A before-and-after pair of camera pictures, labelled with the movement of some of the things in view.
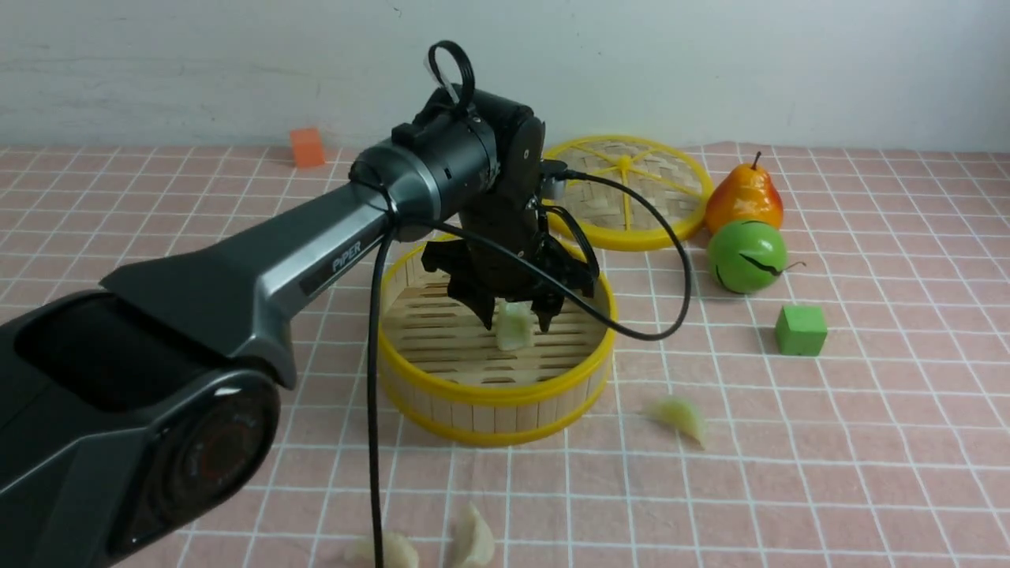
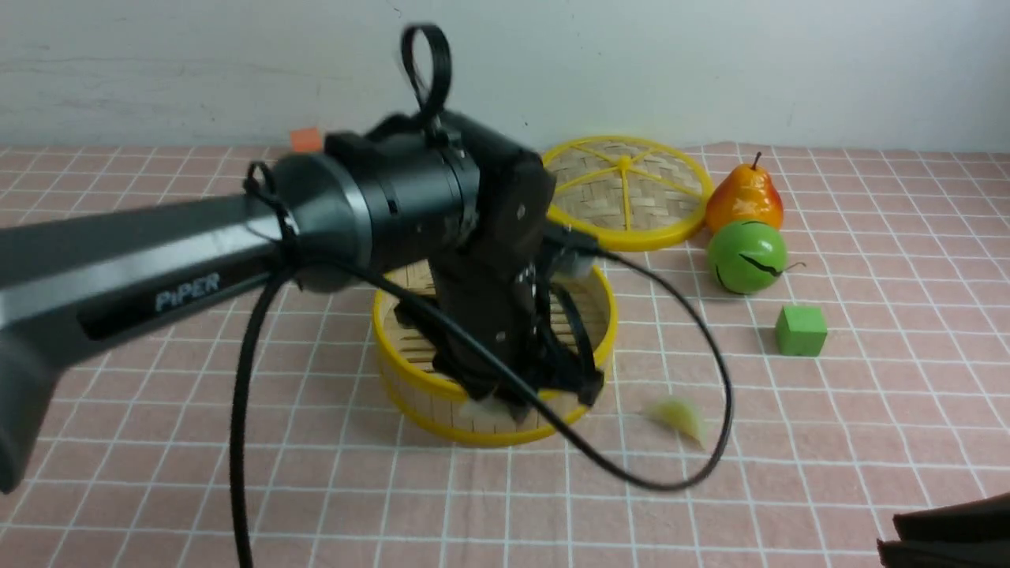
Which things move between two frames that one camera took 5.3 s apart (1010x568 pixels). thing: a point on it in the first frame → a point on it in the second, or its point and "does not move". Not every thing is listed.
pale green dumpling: x=682 y=416 does not move
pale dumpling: x=398 y=553 → x=488 y=408
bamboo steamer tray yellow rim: x=444 y=375 does not move
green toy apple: x=747 y=256 does not move
